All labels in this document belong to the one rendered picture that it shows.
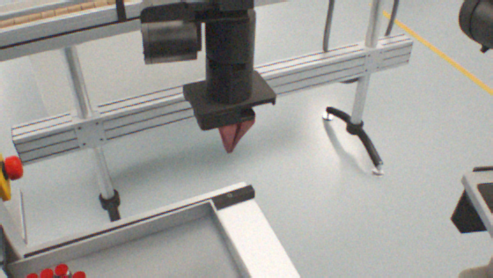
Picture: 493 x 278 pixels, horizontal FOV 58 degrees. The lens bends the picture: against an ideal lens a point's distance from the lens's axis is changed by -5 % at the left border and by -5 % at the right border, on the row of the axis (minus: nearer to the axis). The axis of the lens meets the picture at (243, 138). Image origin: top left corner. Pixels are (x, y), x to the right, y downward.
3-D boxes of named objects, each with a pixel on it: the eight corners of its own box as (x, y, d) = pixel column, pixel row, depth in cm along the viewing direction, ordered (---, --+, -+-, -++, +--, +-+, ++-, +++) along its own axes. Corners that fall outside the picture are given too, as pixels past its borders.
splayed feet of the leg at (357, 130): (373, 180, 206) (379, 157, 197) (318, 115, 240) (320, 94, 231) (387, 175, 208) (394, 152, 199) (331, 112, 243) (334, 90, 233)
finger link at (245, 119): (187, 142, 64) (183, 87, 58) (234, 130, 67) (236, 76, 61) (203, 176, 60) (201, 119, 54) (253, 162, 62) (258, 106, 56)
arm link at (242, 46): (262, 14, 48) (250, -8, 52) (196, 18, 47) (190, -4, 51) (259, 69, 53) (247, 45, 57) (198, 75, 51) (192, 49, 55)
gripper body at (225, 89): (181, 96, 59) (179, 45, 54) (255, 80, 62) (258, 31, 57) (198, 127, 54) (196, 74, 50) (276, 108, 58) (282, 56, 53)
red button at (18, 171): (3, 188, 71) (-5, 171, 69) (3, 172, 74) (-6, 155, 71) (26, 182, 73) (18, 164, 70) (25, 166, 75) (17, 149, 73)
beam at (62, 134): (23, 166, 152) (11, 140, 144) (21, 151, 157) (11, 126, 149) (408, 64, 199) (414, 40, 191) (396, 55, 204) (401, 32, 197)
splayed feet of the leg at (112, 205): (119, 267, 172) (111, 246, 163) (95, 179, 206) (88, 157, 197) (139, 261, 174) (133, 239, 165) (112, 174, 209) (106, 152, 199)
